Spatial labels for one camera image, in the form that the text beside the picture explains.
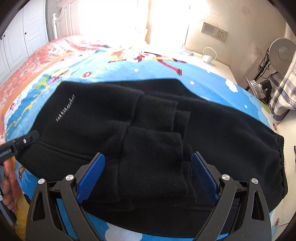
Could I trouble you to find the black sweat pants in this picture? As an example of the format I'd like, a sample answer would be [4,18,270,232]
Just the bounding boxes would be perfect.
[17,79,287,238]

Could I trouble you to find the person's hand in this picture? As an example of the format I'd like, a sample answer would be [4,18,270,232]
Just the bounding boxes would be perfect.
[1,157,20,226]

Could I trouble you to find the white wardrobe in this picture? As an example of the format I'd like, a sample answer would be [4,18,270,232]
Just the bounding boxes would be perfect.
[1,0,49,84]

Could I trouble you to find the striped blue white cloth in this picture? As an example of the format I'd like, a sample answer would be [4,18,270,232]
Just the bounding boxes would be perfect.
[268,54,296,121]

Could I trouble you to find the silver finned spot lamp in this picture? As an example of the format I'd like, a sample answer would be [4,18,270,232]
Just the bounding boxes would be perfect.
[245,77,272,105]

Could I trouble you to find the white headboard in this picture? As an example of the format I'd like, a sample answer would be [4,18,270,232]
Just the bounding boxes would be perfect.
[52,0,80,39]

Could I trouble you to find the blue cartoon bed sheet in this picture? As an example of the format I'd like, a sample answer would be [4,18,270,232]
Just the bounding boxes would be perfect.
[3,49,282,241]

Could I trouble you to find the white nightstand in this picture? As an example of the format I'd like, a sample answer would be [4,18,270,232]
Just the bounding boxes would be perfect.
[182,50,237,84]

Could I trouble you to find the round studio lamp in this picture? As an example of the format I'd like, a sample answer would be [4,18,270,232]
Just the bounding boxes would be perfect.
[253,38,295,81]

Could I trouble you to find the white charger with cable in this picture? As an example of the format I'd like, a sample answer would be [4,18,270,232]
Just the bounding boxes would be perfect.
[202,47,217,64]

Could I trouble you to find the wall socket panel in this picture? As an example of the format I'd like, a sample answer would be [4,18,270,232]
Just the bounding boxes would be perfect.
[201,22,228,42]

